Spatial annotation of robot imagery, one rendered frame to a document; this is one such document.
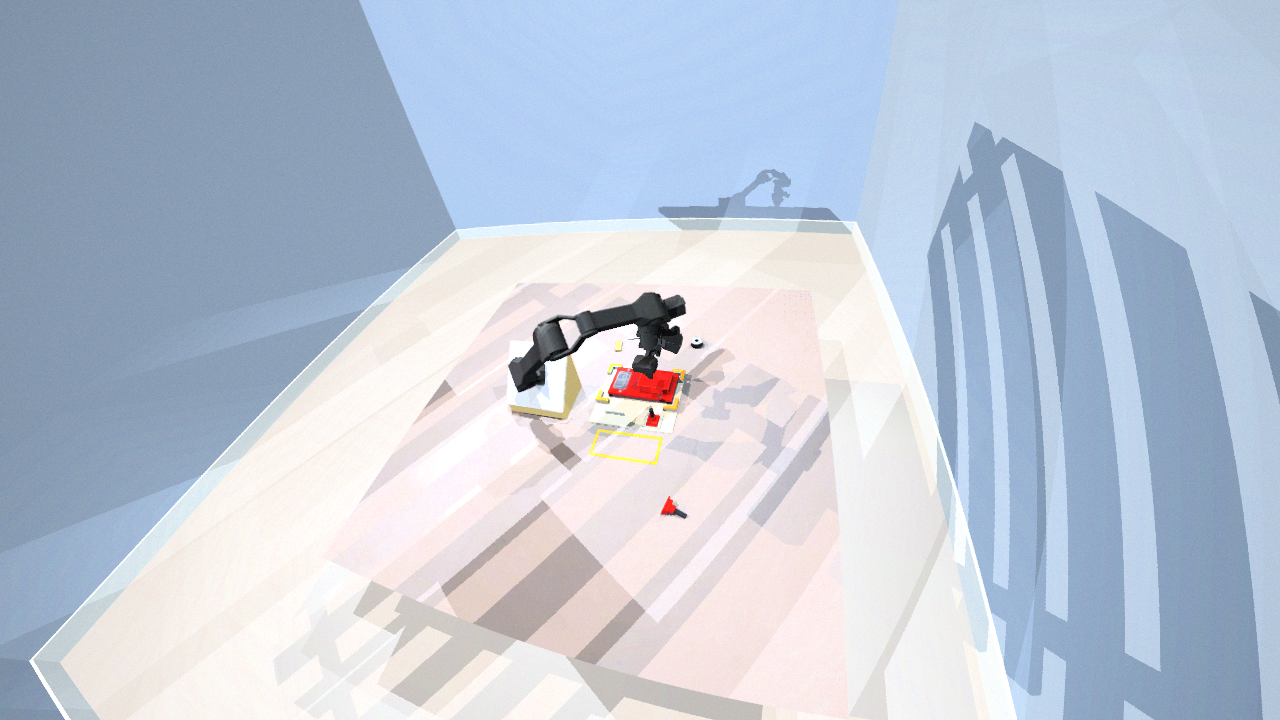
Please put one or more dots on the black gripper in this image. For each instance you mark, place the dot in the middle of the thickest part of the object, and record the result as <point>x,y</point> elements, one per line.
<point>647,364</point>

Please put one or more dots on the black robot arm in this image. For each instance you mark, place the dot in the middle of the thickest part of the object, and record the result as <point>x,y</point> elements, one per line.
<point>549,343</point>

